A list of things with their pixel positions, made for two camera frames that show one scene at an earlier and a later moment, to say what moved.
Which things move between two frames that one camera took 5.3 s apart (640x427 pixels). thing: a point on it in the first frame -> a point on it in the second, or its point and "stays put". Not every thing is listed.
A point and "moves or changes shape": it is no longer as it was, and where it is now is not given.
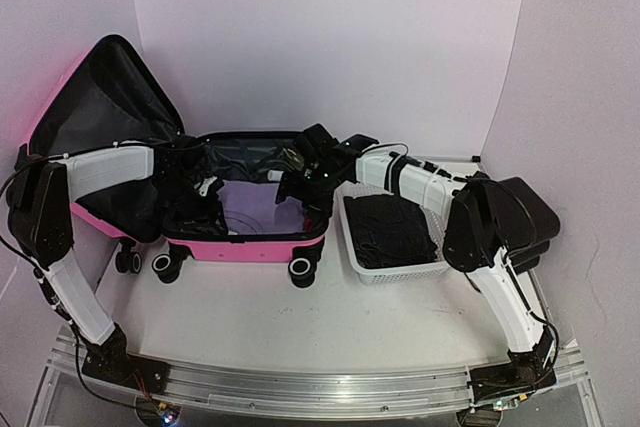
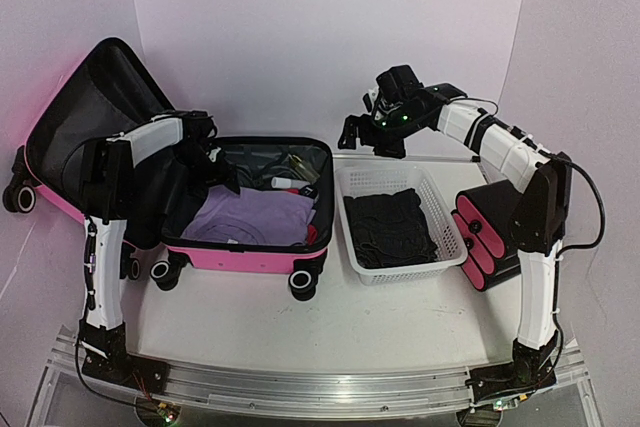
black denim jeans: [389, 230] stays put
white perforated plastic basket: [393, 274] stays put
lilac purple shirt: [250, 208] moves or changes shape
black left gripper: [205, 219] -> [230, 177]
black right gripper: [293, 187] -> [361, 125]
